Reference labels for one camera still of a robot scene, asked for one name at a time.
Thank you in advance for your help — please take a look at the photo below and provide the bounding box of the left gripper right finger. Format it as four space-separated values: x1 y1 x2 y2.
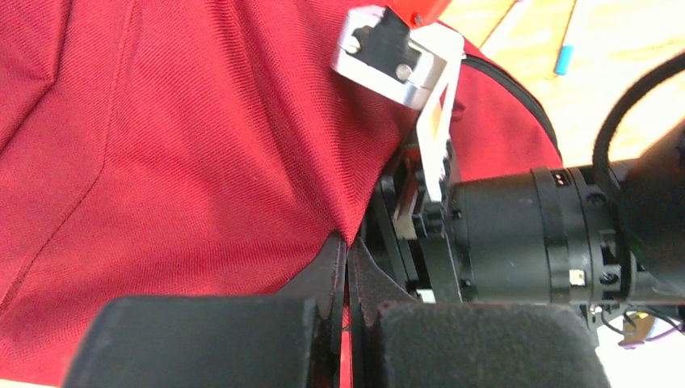
347 240 609 387

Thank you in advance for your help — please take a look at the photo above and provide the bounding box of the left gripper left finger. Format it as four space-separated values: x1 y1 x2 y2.
63 233 347 387

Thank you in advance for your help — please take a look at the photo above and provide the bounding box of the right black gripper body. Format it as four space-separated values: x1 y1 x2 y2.
372 149 637 305

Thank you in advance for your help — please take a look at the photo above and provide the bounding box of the red backpack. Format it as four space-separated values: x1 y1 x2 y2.
0 0 564 388

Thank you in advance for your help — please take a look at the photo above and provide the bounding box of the blue capped white marker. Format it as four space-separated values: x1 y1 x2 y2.
553 44 574 76

